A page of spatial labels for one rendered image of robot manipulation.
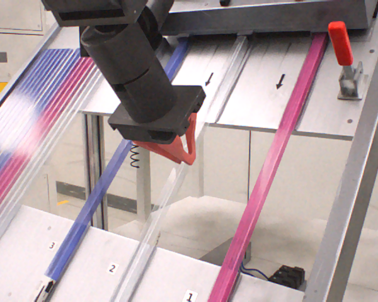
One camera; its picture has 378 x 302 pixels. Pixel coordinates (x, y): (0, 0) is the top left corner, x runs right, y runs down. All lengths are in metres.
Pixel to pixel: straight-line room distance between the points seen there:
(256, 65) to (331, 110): 0.14
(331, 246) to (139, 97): 0.23
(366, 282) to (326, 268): 0.57
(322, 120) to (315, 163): 1.83
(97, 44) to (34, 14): 1.51
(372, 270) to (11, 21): 1.51
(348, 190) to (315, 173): 1.91
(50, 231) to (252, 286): 0.30
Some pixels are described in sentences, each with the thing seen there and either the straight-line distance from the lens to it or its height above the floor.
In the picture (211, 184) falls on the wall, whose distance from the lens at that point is 2.67.
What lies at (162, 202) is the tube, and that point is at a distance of 0.51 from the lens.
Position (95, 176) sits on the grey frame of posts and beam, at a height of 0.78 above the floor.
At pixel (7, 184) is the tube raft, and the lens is 0.72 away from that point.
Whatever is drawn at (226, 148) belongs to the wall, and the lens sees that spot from 2.56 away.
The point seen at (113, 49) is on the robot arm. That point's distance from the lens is 0.41.
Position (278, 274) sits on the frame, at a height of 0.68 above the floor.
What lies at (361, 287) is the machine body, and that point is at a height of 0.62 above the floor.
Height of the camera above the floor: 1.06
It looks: 13 degrees down
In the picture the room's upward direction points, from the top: straight up
